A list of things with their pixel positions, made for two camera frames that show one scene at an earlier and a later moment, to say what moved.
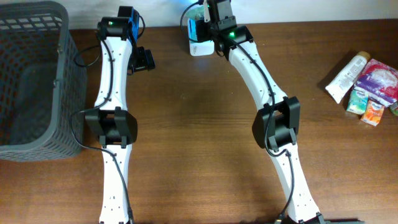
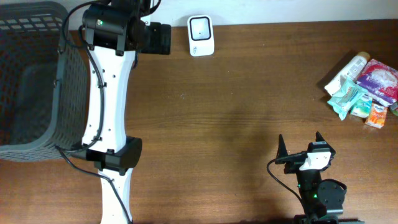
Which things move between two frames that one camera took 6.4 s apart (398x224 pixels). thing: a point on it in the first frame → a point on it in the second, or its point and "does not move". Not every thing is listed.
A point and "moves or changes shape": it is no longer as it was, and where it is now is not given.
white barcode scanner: x=196 y=48 does not move
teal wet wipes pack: x=196 y=12 → x=348 y=92
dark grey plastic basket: x=43 y=84 does not move
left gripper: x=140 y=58 → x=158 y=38
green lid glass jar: x=394 y=108 does not move
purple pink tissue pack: x=378 y=82 does not move
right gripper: x=226 y=23 → x=292 y=158
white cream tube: x=338 y=88 does not move
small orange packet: x=373 y=113 moves or changes shape
